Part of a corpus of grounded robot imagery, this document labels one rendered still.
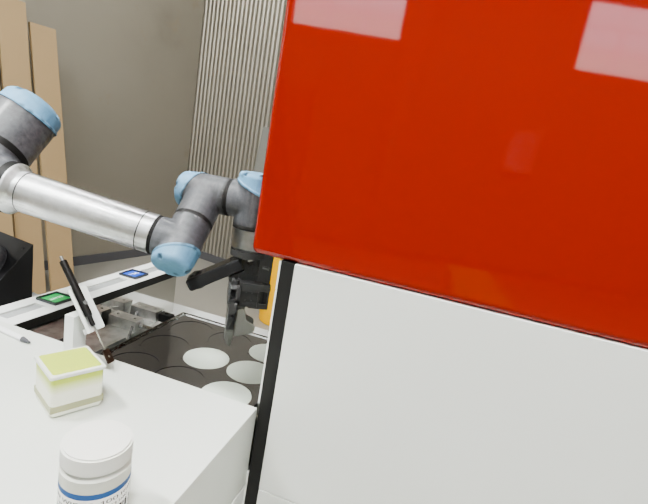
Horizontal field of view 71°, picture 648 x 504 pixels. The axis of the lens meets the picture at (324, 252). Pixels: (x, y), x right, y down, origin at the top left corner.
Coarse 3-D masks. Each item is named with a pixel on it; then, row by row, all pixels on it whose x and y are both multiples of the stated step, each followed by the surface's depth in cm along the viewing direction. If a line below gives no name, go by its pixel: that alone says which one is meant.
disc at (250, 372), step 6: (228, 366) 99; (234, 366) 100; (240, 366) 100; (246, 366) 101; (252, 366) 101; (258, 366) 102; (228, 372) 97; (234, 372) 97; (240, 372) 98; (246, 372) 98; (252, 372) 99; (258, 372) 99; (234, 378) 95; (240, 378) 95; (246, 378) 96; (252, 378) 96; (258, 378) 96
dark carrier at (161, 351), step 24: (144, 336) 106; (168, 336) 108; (192, 336) 111; (216, 336) 113; (240, 336) 115; (120, 360) 94; (144, 360) 96; (168, 360) 97; (240, 360) 103; (192, 384) 90
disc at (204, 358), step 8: (192, 352) 103; (200, 352) 103; (208, 352) 104; (216, 352) 105; (184, 360) 99; (192, 360) 99; (200, 360) 100; (208, 360) 100; (216, 360) 101; (224, 360) 102; (200, 368) 96; (208, 368) 97
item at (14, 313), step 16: (160, 272) 134; (64, 288) 110; (96, 288) 115; (112, 288) 116; (16, 304) 98; (32, 304) 99; (48, 304) 100; (64, 304) 102; (0, 320) 90; (16, 320) 91
